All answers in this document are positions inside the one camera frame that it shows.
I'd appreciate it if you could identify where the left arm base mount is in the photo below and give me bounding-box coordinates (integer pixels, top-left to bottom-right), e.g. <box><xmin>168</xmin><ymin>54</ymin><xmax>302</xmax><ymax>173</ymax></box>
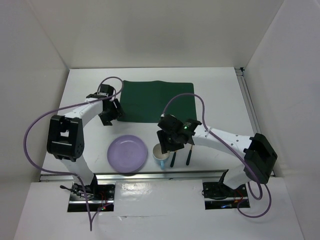
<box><xmin>59</xmin><ymin>184</ymin><xmax>116</xmax><ymax>213</ymax></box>

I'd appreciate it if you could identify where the aluminium side rail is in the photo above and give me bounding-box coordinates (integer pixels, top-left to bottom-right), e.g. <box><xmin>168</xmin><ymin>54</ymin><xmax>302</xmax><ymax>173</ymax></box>
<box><xmin>235</xmin><ymin>67</ymin><xmax>278</xmax><ymax>184</ymax></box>

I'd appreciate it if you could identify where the gold knife green handle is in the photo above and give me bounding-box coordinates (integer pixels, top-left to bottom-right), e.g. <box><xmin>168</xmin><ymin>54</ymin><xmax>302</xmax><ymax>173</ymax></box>
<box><xmin>170</xmin><ymin>151</ymin><xmax>177</xmax><ymax>168</ymax></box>

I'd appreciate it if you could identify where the dark green placemat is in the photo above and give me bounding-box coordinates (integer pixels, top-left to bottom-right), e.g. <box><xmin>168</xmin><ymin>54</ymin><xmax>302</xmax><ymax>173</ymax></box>
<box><xmin>118</xmin><ymin>80</ymin><xmax>197</xmax><ymax>123</ymax></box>

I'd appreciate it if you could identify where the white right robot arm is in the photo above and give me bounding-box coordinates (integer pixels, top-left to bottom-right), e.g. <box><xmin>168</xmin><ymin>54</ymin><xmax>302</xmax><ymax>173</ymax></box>
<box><xmin>157</xmin><ymin>114</ymin><xmax>278</xmax><ymax>196</ymax></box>

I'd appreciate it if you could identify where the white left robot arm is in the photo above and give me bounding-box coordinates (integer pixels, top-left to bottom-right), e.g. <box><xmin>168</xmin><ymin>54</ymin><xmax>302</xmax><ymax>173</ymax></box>
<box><xmin>46</xmin><ymin>84</ymin><xmax>125</xmax><ymax>200</ymax></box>

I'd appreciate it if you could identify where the aluminium front rail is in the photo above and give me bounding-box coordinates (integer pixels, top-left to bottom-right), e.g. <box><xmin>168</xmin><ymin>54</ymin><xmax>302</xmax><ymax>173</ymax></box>
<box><xmin>38</xmin><ymin>168</ymin><xmax>276</xmax><ymax>183</ymax></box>

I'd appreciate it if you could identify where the gold fork green handle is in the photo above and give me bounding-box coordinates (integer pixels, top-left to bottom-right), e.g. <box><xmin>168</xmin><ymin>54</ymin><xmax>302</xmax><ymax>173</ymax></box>
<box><xmin>185</xmin><ymin>145</ymin><xmax>193</xmax><ymax>166</ymax></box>

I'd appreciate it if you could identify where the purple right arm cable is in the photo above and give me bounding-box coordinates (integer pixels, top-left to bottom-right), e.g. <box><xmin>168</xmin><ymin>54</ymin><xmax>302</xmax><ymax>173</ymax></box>
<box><xmin>161</xmin><ymin>93</ymin><xmax>273</xmax><ymax>220</ymax></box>

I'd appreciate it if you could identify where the light blue mug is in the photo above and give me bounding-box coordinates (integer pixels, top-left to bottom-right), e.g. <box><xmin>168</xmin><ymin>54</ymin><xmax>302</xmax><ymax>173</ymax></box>
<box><xmin>152</xmin><ymin>143</ymin><xmax>171</xmax><ymax>171</ymax></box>

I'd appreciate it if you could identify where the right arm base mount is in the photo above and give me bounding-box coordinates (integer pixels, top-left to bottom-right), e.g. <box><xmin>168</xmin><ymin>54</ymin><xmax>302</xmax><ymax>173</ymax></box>
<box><xmin>201</xmin><ymin>178</ymin><xmax>250</xmax><ymax>210</ymax></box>

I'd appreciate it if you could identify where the lilac plate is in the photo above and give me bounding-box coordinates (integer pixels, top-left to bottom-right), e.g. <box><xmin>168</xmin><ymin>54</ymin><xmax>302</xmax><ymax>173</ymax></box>
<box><xmin>107</xmin><ymin>135</ymin><xmax>148</xmax><ymax>174</ymax></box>

